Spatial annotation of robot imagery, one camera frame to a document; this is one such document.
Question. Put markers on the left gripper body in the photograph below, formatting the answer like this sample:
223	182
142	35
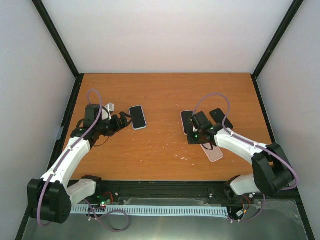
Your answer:
109	129

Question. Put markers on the light blue cable duct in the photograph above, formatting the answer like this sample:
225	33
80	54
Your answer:
160	211

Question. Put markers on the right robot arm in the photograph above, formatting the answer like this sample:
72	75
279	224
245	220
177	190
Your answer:
272	171

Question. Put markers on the light blue phone case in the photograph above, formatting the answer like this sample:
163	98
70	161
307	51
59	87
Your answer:
143	127

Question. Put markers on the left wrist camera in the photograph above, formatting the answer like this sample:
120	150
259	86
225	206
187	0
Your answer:
107	110

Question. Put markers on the black aluminium frame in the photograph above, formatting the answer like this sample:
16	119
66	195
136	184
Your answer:
165	190

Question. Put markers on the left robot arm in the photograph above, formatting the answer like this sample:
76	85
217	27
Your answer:
51	197

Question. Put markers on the pink phone case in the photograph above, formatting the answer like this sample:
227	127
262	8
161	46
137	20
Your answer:
213	154

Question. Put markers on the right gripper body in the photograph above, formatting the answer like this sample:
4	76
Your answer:
196	139

